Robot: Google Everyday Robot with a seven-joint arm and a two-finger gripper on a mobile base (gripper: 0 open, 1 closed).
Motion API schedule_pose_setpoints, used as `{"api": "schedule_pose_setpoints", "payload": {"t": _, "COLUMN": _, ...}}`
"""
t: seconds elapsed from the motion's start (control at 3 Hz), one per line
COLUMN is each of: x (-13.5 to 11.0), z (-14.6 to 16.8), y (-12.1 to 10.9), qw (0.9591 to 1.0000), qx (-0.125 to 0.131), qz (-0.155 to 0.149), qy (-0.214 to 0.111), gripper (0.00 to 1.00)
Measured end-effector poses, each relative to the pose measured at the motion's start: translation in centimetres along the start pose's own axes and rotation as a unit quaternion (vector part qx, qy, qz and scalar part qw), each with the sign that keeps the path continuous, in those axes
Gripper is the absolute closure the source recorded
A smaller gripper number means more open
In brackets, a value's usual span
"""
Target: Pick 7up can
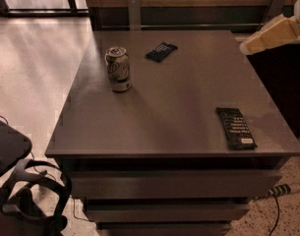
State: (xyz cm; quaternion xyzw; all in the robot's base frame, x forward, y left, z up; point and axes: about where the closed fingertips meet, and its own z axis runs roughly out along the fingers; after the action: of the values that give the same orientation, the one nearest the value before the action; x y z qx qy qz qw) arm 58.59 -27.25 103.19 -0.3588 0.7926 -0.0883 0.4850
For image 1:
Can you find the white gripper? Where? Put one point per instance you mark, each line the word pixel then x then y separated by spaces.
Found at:
pixel 281 31

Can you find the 7up soda can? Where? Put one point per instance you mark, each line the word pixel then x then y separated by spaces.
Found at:
pixel 118 68

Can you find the black chocolate bar wrapper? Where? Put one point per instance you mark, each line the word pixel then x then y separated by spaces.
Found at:
pixel 235 128

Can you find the small dark snack packet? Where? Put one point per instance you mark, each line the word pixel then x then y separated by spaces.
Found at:
pixel 159 53

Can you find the grey drawer cabinet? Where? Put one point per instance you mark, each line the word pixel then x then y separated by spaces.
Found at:
pixel 153 160

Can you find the dark side table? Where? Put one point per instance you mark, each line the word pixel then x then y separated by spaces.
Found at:
pixel 13 147

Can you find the black VR headset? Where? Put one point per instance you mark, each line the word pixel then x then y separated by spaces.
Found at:
pixel 16 196

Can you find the right metal bracket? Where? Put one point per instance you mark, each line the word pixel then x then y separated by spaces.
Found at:
pixel 274 9

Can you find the metal bracket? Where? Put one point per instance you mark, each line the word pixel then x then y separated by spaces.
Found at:
pixel 274 9
pixel 134 13

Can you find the left metal bracket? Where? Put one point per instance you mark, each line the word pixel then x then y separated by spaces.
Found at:
pixel 134 13

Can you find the striped cable plug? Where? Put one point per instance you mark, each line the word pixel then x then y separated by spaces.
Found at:
pixel 278 191

